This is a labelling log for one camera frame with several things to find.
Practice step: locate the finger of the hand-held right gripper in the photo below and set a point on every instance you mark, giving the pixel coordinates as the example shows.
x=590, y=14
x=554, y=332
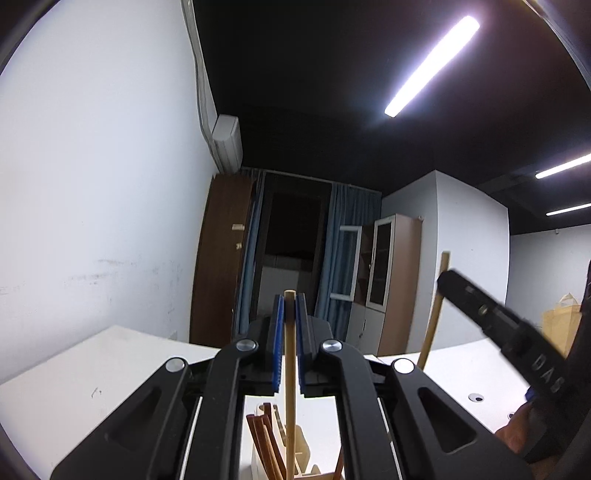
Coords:
x=480, y=307

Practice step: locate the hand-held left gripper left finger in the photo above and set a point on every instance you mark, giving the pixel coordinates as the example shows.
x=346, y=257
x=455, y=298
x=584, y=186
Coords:
x=277, y=341

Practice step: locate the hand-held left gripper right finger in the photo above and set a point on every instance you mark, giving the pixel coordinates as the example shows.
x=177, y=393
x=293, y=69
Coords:
x=301, y=346

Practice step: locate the light wooden chopstick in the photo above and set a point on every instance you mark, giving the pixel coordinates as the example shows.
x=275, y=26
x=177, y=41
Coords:
x=429, y=332
x=290, y=415

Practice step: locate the cream slotted utensil holder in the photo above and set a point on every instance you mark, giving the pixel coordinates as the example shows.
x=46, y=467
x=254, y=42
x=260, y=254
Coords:
x=307, y=447

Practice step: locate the dark brown chopstick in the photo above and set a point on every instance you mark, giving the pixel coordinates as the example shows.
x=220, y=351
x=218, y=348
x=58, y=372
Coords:
x=263, y=447
x=339, y=466
x=273, y=443

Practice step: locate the person's right hand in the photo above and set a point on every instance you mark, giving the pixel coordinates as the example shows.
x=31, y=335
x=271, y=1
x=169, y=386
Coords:
x=515, y=429

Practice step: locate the brown paper bag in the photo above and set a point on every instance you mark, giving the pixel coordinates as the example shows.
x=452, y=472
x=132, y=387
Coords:
x=558, y=327

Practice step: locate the brown glass-door cabinet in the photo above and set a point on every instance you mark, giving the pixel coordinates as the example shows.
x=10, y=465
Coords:
x=397, y=286

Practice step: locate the blue curtain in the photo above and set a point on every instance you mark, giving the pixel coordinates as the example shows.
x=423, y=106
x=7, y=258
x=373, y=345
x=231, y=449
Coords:
x=251, y=258
x=344, y=207

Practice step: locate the white window sash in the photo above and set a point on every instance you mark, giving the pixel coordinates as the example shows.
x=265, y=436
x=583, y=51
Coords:
x=358, y=263

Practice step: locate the brown wooden door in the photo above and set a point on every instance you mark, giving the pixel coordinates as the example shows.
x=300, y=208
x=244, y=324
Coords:
x=217, y=258

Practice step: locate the dark window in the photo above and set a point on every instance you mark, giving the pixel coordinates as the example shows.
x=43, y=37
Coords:
x=295, y=221

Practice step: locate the long ceiling light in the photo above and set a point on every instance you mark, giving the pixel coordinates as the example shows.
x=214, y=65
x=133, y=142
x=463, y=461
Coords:
x=563, y=167
x=431, y=67
x=570, y=209

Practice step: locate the white wall air conditioner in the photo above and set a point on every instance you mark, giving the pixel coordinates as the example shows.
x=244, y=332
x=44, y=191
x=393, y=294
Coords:
x=228, y=143

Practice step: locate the white wall conduit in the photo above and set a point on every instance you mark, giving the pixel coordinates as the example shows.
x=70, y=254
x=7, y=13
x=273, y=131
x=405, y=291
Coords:
x=199, y=69

